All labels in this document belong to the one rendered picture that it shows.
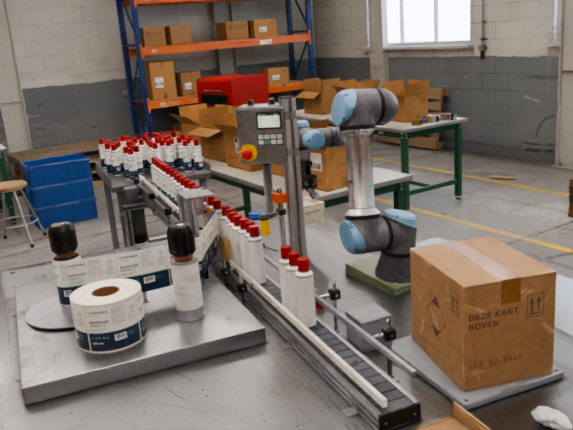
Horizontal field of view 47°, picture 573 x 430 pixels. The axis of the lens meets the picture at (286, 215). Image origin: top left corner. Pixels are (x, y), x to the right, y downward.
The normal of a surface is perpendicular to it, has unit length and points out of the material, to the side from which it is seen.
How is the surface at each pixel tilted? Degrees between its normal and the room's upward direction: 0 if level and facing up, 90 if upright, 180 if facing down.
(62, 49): 90
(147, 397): 0
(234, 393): 0
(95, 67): 90
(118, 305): 90
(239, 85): 90
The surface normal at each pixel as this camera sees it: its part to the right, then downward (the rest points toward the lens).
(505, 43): -0.84, 0.21
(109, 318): 0.34, 0.23
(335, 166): 0.63, 0.18
